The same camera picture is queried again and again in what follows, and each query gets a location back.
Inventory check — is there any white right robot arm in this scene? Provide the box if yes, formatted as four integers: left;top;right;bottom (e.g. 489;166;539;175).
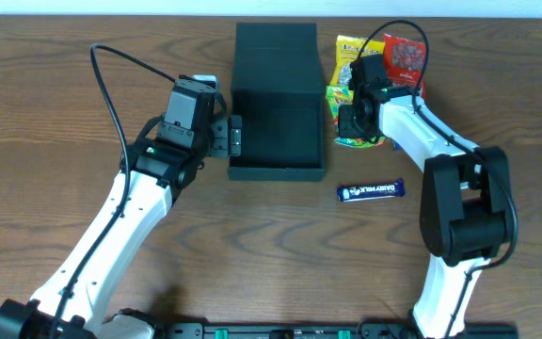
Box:
338;55;518;338

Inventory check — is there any green Haribo gummy bag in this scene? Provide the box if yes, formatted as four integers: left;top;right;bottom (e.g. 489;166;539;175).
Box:
326;86;385;149

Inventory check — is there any red snack bag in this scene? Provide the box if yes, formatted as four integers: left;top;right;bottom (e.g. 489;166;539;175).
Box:
383;34;426;88

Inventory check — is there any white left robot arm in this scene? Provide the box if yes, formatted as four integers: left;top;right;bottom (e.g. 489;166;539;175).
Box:
0;74;240;338

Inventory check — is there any yellow seed snack bag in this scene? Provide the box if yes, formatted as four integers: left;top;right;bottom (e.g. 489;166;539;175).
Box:
329;35;385;87

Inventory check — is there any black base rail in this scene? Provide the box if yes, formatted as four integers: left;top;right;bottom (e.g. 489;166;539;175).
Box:
157;319;519;339

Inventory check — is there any black open gift box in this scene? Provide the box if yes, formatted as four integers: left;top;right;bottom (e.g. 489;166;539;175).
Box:
228;23;326;182

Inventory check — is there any blue Dairy Milk bar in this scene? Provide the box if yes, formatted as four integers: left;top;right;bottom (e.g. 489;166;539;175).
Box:
336;179;406;202

